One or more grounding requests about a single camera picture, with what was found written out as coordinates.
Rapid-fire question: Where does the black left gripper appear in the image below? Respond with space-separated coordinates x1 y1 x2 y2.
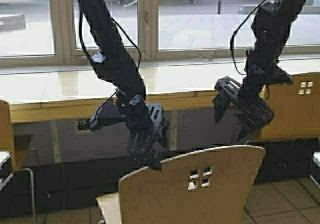
126 95 170 171

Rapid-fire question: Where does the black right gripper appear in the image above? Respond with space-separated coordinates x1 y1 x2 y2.
213 76 275 144

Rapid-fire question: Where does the wooden chair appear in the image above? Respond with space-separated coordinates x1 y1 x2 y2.
96 145 266 224
0 100 38 224
246 72 320 141

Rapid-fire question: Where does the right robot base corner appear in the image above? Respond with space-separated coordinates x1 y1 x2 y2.
310 152 320 186

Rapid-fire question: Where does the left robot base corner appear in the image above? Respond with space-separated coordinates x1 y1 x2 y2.
0 151 13 191

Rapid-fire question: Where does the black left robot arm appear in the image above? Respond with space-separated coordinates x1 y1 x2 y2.
77 0 168 171

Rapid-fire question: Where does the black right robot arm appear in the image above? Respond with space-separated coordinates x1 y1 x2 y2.
212 0 307 141

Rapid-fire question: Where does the long wooden counter table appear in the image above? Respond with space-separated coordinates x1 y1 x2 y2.
0 58 320 124

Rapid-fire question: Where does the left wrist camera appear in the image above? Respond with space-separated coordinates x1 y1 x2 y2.
88 102 126 132

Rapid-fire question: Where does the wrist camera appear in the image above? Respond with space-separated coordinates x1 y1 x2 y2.
267 65 294 85
88 102 126 132

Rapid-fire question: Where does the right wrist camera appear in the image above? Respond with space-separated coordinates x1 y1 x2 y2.
267 65 294 85

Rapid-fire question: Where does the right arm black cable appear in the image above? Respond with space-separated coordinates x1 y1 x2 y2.
229 0 278 76

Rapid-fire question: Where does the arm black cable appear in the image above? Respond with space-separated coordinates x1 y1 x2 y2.
78 11 142 70
229 0 278 76

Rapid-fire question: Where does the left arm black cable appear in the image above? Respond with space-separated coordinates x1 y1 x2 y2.
78 11 142 70

